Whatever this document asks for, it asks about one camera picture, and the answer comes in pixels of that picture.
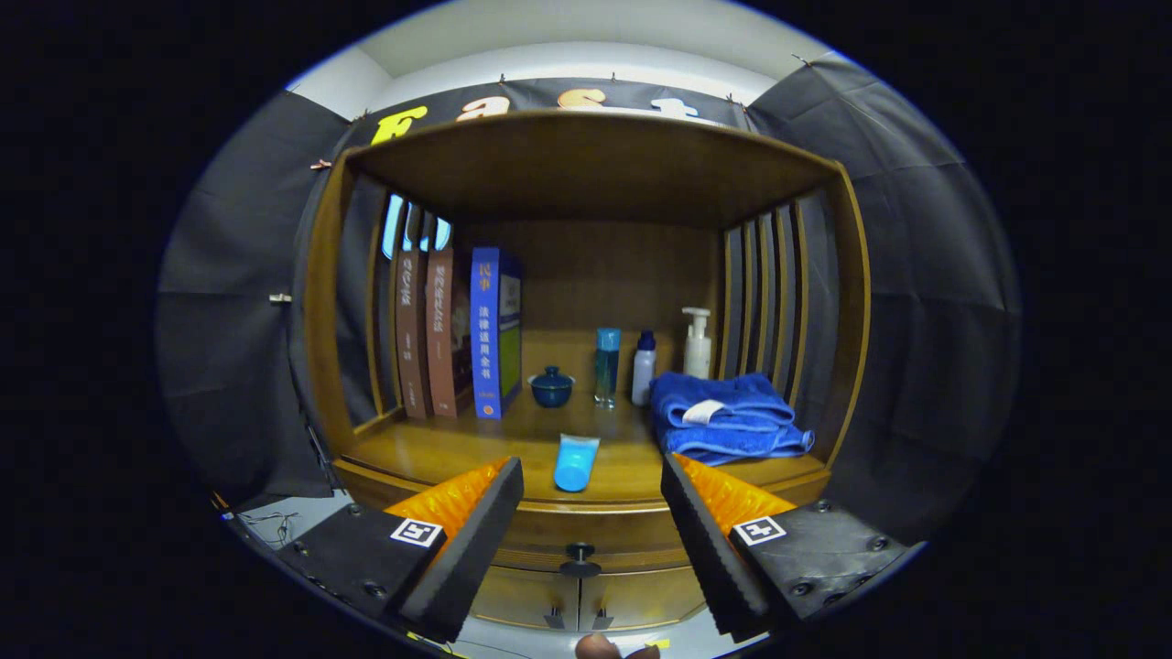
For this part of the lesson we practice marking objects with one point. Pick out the white bottle with blue cap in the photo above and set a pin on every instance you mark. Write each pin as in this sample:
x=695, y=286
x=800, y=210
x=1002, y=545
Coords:
x=643, y=375

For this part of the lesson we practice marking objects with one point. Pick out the dark brown book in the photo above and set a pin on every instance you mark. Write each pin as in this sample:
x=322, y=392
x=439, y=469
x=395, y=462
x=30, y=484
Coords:
x=411, y=339

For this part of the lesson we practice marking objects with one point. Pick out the blue glass bottle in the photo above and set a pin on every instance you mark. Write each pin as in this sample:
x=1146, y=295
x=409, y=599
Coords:
x=606, y=371

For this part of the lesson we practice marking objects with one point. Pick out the reddish brown book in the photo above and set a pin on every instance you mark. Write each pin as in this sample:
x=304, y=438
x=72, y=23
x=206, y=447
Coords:
x=444, y=339

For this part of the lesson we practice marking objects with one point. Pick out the blue lidded teacup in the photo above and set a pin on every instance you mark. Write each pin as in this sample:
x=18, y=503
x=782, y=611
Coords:
x=551, y=391

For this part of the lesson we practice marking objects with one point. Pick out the white pump bottle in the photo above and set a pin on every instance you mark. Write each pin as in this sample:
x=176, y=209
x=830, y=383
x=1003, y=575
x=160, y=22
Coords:
x=698, y=352

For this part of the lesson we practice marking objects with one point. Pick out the wooden cabinet door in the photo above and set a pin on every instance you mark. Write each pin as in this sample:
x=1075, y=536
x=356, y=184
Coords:
x=522, y=597
x=641, y=597

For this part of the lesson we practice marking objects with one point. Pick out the folded blue towel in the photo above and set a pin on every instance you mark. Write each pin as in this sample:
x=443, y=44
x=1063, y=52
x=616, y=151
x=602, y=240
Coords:
x=732, y=426

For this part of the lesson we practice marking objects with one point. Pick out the blue book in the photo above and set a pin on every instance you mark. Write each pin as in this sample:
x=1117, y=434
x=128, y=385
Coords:
x=485, y=339

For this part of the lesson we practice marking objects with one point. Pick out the wooden countertop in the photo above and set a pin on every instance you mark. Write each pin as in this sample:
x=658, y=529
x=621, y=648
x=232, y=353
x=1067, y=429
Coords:
x=439, y=448

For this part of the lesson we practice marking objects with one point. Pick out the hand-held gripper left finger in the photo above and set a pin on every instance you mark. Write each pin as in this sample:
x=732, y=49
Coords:
x=476, y=549

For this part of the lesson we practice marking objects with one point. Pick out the wooden cabinet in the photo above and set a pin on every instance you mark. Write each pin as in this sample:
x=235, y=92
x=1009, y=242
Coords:
x=595, y=165

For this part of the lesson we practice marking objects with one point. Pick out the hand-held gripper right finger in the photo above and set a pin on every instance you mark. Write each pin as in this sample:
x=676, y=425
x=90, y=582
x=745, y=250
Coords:
x=714, y=549

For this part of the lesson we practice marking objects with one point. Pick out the blue cosmetic tube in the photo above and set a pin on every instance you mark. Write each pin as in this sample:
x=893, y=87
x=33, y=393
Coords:
x=575, y=462

